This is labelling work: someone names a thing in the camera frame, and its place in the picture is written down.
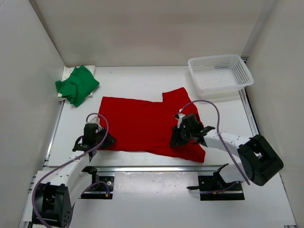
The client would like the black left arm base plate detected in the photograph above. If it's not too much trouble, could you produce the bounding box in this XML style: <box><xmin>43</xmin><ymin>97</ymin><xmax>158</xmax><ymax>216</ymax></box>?
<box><xmin>80</xmin><ymin>166</ymin><xmax>115</xmax><ymax>200</ymax></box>

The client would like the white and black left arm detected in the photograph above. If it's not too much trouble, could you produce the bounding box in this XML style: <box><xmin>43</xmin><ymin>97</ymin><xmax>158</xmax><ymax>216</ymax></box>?
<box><xmin>32</xmin><ymin>123</ymin><xmax>116</xmax><ymax>228</ymax></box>

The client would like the aluminium right table rail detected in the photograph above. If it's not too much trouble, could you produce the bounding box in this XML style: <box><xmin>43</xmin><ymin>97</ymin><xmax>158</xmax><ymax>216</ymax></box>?
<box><xmin>239</xmin><ymin>88</ymin><xmax>260</xmax><ymax>135</ymax></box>

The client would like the red t shirt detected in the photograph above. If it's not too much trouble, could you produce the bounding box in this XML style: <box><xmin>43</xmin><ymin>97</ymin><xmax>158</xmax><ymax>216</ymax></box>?
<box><xmin>99</xmin><ymin>87</ymin><xmax>206</xmax><ymax>163</ymax></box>

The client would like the white t shirt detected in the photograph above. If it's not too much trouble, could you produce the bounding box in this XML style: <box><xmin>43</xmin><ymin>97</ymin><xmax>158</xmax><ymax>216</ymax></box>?
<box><xmin>57</xmin><ymin>65</ymin><xmax>96</xmax><ymax>103</ymax></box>

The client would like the aluminium left table rail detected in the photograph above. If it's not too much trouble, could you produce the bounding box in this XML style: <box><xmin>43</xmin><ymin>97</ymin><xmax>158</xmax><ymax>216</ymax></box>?
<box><xmin>43</xmin><ymin>101</ymin><xmax>65</xmax><ymax>167</ymax></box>

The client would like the green t shirt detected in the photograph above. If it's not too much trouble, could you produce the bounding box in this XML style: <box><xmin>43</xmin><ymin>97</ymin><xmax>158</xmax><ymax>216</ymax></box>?
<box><xmin>55</xmin><ymin>65</ymin><xmax>100</xmax><ymax>107</ymax></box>

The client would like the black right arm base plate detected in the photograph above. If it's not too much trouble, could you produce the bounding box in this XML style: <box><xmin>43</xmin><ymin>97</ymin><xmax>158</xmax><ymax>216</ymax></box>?
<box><xmin>186</xmin><ymin>163</ymin><xmax>245</xmax><ymax>201</ymax></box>

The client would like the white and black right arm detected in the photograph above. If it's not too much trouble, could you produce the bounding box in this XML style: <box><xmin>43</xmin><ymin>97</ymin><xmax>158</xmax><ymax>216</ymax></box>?
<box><xmin>170</xmin><ymin>114</ymin><xmax>284</xmax><ymax>190</ymax></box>

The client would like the white plastic basket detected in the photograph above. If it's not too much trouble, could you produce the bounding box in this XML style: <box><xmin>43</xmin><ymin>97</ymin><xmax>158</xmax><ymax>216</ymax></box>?
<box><xmin>188</xmin><ymin>54</ymin><xmax>254</xmax><ymax>97</ymax></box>

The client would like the white front cover board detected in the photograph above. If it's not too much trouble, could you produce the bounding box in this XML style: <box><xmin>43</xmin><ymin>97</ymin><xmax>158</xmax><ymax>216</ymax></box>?
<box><xmin>20</xmin><ymin>170</ymin><xmax>297</xmax><ymax>228</ymax></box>

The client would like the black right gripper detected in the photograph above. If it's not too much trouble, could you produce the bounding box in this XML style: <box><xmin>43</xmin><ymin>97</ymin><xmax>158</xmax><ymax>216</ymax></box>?
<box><xmin>170</xmin><ymin>125</ymin><xmax>194</xmax><ymax>147</ymax></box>

